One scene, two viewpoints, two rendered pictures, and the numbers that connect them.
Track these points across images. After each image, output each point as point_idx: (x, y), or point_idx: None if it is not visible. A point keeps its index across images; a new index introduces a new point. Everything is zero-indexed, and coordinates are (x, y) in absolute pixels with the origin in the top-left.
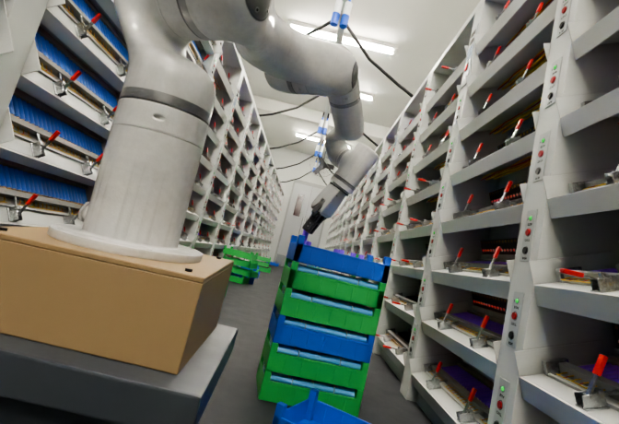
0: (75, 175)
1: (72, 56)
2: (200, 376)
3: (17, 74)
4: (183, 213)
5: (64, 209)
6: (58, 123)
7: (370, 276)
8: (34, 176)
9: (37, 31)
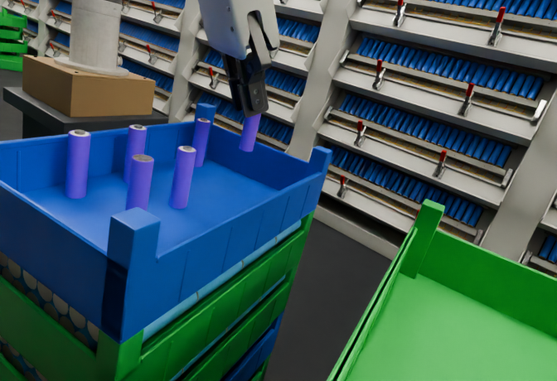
0: (443, 114)
1: None
2: (16, 91)
3: (345, 20)
4: (71, 43)
5: (446, 159)
6: (435, 58)
7: (20, 186)
8: (408, 115)
9: None
